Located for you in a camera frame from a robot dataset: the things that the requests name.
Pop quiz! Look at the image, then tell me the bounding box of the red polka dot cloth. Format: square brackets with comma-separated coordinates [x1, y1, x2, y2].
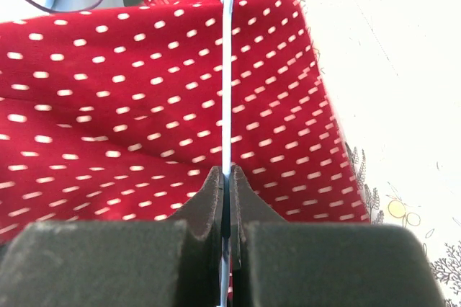
[1, 0, 369, 248]

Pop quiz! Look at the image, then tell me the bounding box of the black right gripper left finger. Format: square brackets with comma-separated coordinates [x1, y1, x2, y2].
[1, 167, 225, 306]

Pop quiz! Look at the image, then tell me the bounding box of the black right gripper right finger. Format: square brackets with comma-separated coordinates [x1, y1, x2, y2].
[230, 166, 444, 307]

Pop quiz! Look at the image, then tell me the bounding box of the light blue wire hanger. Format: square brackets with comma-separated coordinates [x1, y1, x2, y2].
[220, 0, 233, 306]

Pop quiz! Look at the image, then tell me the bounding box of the floral tablecloth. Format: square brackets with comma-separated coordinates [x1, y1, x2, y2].
[300, 0, 460, 306]

